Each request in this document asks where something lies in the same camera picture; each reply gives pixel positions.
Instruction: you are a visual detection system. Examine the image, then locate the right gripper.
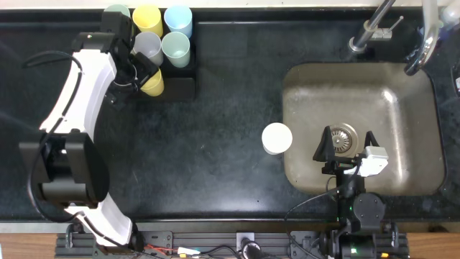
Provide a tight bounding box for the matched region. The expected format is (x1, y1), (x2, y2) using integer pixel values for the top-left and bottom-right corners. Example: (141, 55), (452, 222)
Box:
(312, 125), (380, 176)

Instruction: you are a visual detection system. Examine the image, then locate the white cup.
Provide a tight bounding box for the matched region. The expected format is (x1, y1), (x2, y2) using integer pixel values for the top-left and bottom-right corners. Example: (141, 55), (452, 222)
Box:
(261, 122), (294, 156)

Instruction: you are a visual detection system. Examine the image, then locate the yellow cup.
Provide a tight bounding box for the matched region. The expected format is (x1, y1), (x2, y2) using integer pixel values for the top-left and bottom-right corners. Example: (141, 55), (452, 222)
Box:
(139, 68), (165, 97)
(132, 4), (165, 38)

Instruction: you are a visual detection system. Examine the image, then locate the steel sink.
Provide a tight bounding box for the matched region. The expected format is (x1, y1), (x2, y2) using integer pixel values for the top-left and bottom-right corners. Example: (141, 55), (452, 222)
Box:
(282, 62), (447, 197)

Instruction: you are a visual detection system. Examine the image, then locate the steel tap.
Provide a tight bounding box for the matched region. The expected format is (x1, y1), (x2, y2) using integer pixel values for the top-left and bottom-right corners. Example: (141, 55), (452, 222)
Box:
(347, 0), (443, 77)

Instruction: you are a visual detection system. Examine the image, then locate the black tray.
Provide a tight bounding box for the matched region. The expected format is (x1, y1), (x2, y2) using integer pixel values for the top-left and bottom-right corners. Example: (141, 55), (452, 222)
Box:
(100, 9), (198, 79)
(107, 76), (198, 103)

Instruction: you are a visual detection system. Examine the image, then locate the green cup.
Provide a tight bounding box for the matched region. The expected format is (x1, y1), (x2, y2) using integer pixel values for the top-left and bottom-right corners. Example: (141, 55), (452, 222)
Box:
(103, 3), (132, 19)
(161, 31), (191, 69)

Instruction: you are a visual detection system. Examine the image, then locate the blue cup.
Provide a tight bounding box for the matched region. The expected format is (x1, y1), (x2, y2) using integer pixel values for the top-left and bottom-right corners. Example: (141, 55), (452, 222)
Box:
(163, 4), (194, 39)

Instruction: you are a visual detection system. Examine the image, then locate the grey cup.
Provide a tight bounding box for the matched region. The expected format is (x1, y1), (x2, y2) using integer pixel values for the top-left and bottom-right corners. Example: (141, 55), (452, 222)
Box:
(132, 31), (165, 67)

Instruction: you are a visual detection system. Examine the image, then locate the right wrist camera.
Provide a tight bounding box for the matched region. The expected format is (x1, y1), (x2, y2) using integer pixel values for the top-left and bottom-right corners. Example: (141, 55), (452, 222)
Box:
(343, 145), (390, 178)

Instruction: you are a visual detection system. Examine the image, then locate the mounting rail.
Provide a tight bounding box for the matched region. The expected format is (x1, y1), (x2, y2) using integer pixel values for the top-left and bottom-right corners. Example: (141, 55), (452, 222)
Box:
(53, 230), (410, 259)

